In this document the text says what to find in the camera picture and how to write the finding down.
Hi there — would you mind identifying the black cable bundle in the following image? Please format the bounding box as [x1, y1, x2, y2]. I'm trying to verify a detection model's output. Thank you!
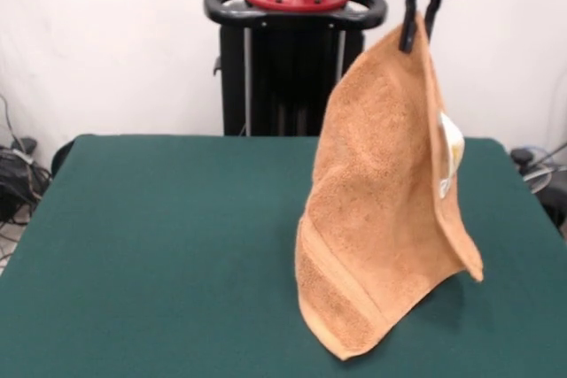
[0, 136, 53, 227]

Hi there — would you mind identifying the dark green table cloth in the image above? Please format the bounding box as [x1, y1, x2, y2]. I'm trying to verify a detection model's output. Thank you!
[0, 134, 567, 378]

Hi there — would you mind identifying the tan terry towel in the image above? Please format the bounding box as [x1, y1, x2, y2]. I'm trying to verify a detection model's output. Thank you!
[295, 12, 485, 350]

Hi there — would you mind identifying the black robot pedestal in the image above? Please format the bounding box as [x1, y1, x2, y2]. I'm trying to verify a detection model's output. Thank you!
[203, 0, 389, 137]

